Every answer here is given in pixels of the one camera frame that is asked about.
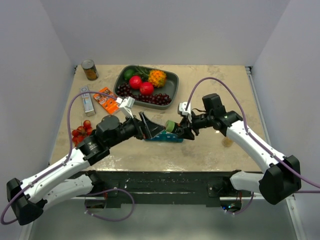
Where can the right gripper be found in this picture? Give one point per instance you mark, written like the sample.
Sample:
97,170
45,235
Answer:
187,133

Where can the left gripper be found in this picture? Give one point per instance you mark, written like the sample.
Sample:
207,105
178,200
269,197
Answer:
139,125

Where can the teal weekly pill organizer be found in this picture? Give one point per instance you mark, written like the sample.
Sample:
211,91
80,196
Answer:
165,137

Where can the green bottle lid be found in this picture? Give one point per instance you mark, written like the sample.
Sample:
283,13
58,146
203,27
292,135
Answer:
169,126

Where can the green lidded pill bottle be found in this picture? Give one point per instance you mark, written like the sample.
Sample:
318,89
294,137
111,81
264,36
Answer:
177,129

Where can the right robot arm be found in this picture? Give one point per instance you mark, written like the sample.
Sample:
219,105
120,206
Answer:
279,173

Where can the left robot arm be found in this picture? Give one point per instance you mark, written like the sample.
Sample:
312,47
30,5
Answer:
26,197

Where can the grey fruit tray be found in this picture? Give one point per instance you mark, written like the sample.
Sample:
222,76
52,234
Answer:
170,88

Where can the red apple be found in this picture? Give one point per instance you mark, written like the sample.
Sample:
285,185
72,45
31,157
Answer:
146,89
135,82

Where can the orange spiky fruit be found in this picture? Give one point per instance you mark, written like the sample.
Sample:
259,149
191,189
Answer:
157,78

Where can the dark red grape bunch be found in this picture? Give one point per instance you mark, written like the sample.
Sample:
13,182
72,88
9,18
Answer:
161,99

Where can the green herb sprig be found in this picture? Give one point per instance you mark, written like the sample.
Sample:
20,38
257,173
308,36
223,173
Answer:
142,71

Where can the green lime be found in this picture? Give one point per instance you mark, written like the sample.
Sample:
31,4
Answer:
128,74

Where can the orange snack box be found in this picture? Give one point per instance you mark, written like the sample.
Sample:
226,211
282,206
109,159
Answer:
108,102

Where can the silver toothpaste box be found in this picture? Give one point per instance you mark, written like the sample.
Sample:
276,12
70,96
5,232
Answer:
87,101

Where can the red cherry tomato cluster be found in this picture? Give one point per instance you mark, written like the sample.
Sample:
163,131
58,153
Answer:
81,132

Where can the tin can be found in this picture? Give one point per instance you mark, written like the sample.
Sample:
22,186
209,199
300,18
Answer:
90,69

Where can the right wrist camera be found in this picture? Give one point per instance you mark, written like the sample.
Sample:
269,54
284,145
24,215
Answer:
184,109

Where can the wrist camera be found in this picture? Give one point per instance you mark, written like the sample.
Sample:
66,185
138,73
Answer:
125,106
184,109

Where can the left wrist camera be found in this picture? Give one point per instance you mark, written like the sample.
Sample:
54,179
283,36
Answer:
125,106

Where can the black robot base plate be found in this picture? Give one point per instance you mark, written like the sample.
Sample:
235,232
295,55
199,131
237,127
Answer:
162,188

